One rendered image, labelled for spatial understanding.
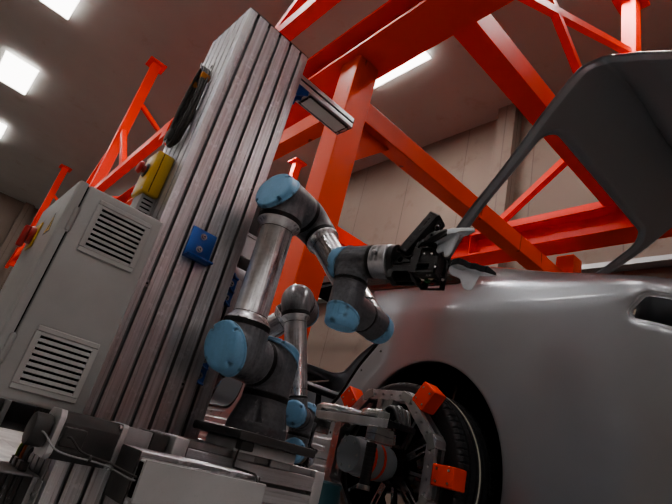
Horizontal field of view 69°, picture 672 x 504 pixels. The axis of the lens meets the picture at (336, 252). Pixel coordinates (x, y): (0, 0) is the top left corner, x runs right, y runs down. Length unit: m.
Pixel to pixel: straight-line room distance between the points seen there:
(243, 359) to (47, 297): 0.42
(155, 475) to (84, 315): 0.40
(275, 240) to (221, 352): 0.31
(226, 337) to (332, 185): 1.55
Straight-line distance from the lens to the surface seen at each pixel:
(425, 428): 1.91
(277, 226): 1.27
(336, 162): 2.64
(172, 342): 1.31
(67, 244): 1.20
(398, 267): 1.03
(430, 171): 3.27
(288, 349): 1.27
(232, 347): 1.14
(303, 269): 2.35
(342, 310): 1.04
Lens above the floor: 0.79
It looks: 23 degrees up
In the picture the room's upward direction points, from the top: 15 degrees clockwise
